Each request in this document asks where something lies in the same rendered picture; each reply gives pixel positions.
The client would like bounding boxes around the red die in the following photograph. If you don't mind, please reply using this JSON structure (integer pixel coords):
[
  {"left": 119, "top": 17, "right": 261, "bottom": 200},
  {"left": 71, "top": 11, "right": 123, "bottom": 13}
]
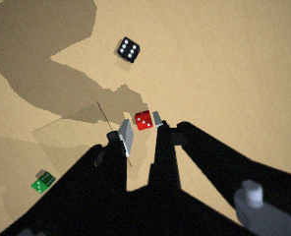
[{"left": 135, "top": 110, "right": 153, "bottom": 131}]

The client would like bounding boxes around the black die with white pips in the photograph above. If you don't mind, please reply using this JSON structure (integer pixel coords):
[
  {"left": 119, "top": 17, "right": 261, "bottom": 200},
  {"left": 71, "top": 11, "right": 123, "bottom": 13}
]
[{"left": 117, "top": 36, "right": 141, "bottom": 64}]

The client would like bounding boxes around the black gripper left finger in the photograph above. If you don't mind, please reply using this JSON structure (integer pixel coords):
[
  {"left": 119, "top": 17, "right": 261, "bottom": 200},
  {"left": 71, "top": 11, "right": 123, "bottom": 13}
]
[{"left": 0, "top": 119, "right": 134, "bottom": 236}]

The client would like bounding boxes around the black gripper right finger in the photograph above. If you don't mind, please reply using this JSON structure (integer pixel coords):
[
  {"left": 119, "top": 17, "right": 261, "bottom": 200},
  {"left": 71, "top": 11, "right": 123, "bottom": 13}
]
[{"left": 138, "top": 111, "right": 291, "bottom": 236}]

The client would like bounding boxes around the green die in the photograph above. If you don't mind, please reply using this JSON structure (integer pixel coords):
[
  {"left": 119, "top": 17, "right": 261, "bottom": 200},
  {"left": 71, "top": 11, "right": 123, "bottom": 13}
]
[{"left": 31, "top": 172, "right": 56, "bottom": 194}]

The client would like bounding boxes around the tan flat mat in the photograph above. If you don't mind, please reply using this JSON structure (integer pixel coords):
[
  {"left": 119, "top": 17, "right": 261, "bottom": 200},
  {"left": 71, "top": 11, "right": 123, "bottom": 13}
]
[{"left": 32, "top": 102, "right": 113, "bottom": 177}]

